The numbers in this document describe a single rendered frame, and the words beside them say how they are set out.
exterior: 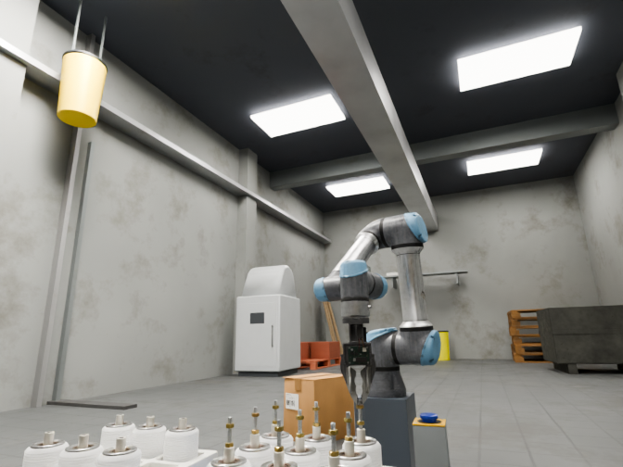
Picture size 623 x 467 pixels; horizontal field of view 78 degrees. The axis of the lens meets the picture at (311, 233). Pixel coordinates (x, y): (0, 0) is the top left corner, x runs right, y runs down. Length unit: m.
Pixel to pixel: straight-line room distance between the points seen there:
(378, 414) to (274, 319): 4.07
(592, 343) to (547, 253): 3.49
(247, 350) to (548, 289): 6.07
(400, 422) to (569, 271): 7.92
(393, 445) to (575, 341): 4.68
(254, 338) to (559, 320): 3.95
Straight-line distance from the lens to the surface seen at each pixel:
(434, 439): 1.00
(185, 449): 1.30
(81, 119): 4.08
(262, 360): 5.50
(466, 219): 9.26
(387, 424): 1.46
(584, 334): 5.98
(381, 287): 1.14
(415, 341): 1.41
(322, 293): 1.20
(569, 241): 9.27
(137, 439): 1.38
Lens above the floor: 0.51
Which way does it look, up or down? 15 degrees up
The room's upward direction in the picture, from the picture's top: 1 degrees counter-clockwise
